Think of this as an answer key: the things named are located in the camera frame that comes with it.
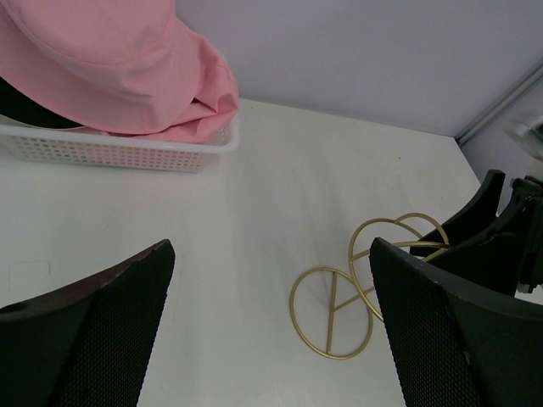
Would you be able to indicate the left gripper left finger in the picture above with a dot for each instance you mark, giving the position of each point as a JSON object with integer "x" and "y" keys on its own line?
{"x": 88, "y": 343}

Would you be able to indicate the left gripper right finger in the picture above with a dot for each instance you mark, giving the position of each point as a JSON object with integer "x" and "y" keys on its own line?
{"x": 454, "y": 342}

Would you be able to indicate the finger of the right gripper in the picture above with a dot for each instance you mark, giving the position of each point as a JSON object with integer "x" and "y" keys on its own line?
{"x": 485, "y": 249}
{"x": 479, "y": 212}

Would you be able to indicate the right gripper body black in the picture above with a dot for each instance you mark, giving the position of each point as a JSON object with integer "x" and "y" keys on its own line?
{"x": 527, "y": 242}

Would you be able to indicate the gold wire hat stand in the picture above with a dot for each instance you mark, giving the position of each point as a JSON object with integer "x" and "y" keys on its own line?
{"x": 439, "y": 245}

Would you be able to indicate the black bucket hat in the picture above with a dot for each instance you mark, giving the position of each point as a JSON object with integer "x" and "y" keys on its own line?
{"x": 18, "y": 107}

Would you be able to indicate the right corner aluminium profile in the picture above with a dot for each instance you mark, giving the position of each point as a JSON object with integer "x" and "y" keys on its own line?
{"x": 514, "y": 92}

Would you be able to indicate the white plastic basket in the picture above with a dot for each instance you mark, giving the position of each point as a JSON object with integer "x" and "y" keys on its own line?
{"x": 87, "y": 148}

